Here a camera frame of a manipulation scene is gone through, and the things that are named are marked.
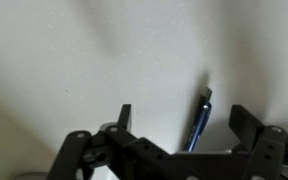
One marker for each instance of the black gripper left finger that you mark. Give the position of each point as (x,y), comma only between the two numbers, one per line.
(124,156)

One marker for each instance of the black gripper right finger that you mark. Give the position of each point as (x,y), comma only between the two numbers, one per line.
(270,153)

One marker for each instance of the blue ballpoint pen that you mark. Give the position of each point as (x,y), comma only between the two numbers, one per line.
(199,123)

